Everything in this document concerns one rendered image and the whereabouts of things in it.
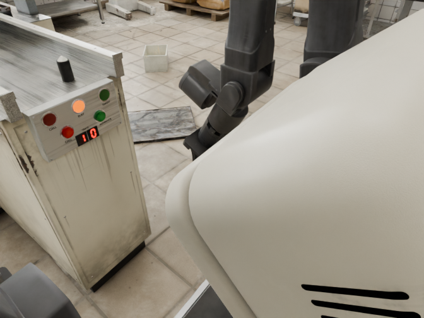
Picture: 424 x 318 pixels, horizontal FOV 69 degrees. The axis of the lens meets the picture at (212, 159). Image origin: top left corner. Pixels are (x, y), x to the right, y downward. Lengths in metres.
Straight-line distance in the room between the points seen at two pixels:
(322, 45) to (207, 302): 0.35
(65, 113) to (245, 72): 0.53
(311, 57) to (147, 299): 1.15
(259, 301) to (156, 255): 1.31
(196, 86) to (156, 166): 1.37
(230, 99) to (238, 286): 0.34
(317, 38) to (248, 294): 0.31
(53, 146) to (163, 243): 0.80
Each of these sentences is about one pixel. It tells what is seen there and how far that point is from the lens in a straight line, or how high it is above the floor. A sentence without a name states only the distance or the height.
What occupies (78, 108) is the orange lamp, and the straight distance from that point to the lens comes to 0.87.
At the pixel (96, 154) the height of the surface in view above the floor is 0.63.
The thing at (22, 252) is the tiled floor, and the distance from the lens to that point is 1.69.
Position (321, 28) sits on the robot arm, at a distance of 0.41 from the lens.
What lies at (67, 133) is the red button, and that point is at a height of 0.76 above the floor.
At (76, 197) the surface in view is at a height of 0.52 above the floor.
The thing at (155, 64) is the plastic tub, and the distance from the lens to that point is 3.06.
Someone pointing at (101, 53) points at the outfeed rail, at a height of 0.90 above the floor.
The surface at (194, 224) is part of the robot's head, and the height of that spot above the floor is 1.07.
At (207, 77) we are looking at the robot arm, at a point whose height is 0.99.
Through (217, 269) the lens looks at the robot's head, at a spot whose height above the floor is 1.05.
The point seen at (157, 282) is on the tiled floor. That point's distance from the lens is 1.40.
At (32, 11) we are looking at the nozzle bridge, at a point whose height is 0.85.
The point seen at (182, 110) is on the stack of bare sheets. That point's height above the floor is 0.02.
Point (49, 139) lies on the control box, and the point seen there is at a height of 0.76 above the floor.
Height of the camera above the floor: 1.21
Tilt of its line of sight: 39 degrees down
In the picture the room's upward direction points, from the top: straight up
